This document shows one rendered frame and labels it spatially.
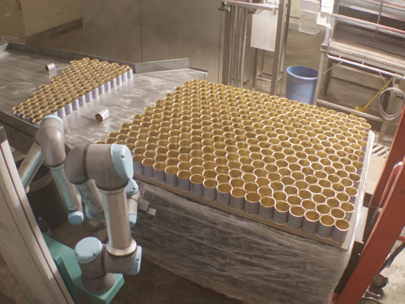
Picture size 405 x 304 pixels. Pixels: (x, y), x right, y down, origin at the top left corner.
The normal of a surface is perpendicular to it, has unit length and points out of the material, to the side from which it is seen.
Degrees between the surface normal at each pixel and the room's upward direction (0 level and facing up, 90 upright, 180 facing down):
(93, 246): 7
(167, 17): 90
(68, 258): 0
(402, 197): 90
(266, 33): 90
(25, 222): 90
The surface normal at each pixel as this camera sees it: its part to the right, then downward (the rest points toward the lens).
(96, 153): 0.04, -0.51
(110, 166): 0.04, 0.16
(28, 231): 0.92, 0.24
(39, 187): 0.63, 0.46
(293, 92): -0.68, 0.43
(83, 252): -0.10, -0.83
